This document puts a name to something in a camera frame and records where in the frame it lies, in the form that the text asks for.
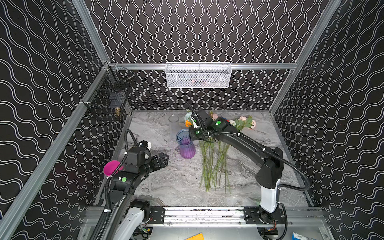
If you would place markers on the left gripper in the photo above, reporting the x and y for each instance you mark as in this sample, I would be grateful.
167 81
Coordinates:
156 162

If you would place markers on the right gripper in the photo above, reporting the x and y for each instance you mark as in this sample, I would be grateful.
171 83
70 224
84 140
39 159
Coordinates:
199 117

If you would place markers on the white light-blue flower stem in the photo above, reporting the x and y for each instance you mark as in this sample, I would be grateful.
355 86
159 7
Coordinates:
188 116

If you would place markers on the pink rose spray stem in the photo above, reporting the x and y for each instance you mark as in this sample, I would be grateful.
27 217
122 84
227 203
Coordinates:
214 116

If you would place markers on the purple blue glass vase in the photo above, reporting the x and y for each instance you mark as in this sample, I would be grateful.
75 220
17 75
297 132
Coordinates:
186 146

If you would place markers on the yellow rose stem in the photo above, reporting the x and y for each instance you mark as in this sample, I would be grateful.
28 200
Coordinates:
188 124

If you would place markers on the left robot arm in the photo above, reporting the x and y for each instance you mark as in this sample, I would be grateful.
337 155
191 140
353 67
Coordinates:
121 216

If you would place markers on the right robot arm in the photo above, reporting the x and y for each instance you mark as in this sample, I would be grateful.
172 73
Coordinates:
270 161

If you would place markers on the clear glass jar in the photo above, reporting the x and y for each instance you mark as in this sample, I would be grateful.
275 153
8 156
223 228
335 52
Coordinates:
174 126

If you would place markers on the pink rose spray right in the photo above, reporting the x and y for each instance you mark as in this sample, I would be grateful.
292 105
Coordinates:
243 123

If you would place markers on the magenta silicone cup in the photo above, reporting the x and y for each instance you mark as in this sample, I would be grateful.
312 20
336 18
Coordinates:
110 168

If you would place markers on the brass padlock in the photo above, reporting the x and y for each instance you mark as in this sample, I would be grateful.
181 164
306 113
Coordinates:
117 111

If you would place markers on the blue white box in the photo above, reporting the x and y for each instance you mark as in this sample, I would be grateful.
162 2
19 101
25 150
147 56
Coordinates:
296 236

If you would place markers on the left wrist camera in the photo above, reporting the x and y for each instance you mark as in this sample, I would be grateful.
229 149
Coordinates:
145 145

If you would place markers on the white mesh wall basket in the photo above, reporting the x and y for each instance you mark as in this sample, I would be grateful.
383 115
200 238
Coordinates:
198 75

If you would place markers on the black wire wall basket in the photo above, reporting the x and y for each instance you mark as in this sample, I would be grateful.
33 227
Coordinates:
112 92

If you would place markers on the yellow object below rail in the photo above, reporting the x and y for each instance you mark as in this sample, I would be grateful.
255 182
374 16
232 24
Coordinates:
199 236

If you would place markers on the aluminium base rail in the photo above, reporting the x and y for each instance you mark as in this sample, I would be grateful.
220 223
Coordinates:
232 217

